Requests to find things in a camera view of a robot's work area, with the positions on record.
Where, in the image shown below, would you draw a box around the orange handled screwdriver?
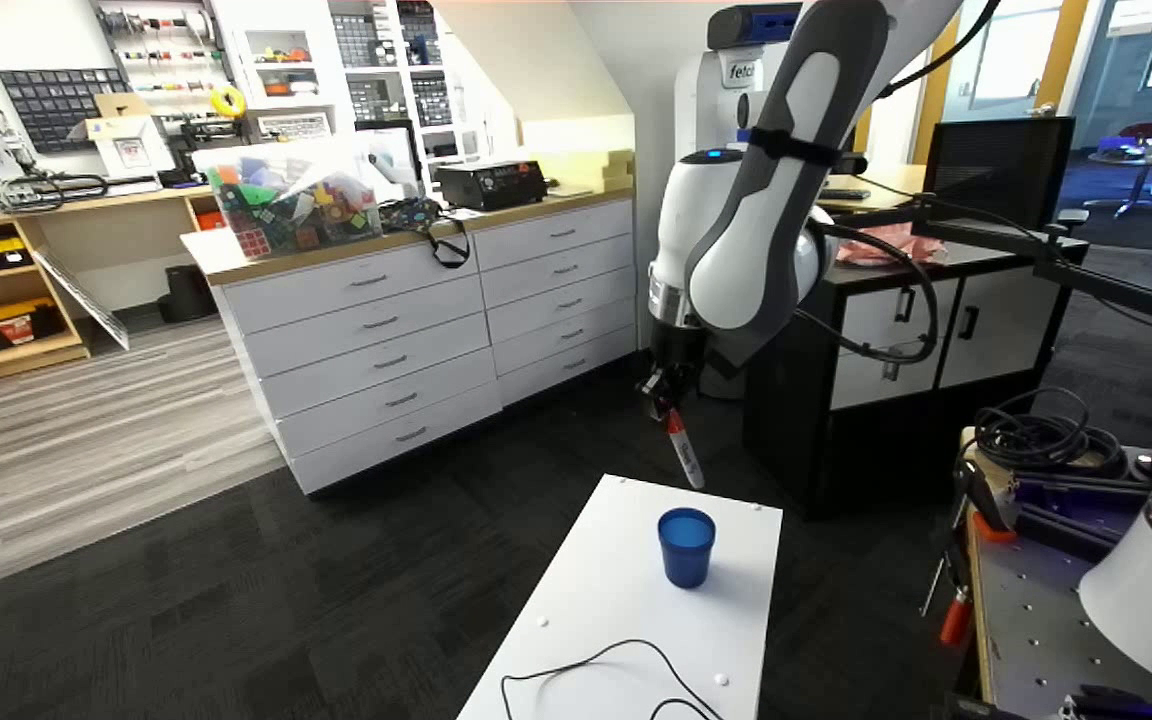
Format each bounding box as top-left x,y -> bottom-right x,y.
937,584 -> 977,651

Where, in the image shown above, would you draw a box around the black metal boom bar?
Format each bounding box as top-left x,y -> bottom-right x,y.
919,210 -> 1152,336

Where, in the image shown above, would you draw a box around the white wall shelf unit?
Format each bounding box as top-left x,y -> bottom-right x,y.
209,0 -> 469,171

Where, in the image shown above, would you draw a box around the bundle of black cables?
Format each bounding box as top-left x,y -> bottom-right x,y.
969,390 -> 1133,486

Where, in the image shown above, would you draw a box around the black box device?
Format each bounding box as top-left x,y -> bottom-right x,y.
432,156 -> 553,217

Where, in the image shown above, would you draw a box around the clear bag of colourful toys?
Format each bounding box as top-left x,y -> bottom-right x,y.
209,141 -> 383,261

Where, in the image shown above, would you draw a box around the white drawer cabinet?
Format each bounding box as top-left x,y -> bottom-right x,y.
181,183 -> 648,498

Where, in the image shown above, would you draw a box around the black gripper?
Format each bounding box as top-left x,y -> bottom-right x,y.
639,314 -> 710,420

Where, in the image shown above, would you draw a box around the metal breadboard robot platform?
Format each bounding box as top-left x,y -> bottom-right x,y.
951,503 -> 1152,720

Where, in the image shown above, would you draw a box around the black computer monitor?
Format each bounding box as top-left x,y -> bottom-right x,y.
922,115 -> 1078,230

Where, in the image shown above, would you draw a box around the white machine with blue top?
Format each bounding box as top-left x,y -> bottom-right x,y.
673,0 -> 806,156

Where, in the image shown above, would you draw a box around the black cabinet with white doors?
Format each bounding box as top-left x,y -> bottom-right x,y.
745,236 -> 1072,514

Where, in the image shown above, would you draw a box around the pen with orange cap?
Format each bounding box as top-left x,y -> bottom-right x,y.
659,403 -> 710,493

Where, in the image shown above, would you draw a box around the white board panel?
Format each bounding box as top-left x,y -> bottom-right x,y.
27,244 -> 134,355

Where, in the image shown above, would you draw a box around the black bin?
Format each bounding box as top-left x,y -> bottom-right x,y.
156,261 -> 220,328

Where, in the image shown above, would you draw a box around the small parts rack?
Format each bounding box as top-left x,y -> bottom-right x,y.
92,0 -> 228,115

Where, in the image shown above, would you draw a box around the wooden workbench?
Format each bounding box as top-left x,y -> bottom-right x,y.
0,181 -> 222,325

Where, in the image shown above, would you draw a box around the black headphones with cord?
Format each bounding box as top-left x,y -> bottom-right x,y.
379,197 -> 475,270

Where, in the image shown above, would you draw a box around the wooden shelf unit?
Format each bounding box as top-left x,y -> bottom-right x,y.
0,210 -> 87,395

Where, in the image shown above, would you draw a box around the blue plastic cup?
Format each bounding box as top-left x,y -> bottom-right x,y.
654,503 -> 719,591

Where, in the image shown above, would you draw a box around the white picture frame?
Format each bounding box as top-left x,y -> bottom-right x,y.
84,115 -> 181,183

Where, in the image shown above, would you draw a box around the thin black cable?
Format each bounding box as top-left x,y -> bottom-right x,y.
497,635 -> 729,720

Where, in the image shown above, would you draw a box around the pink cloth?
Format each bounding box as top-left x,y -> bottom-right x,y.
838,219 -> 949,267

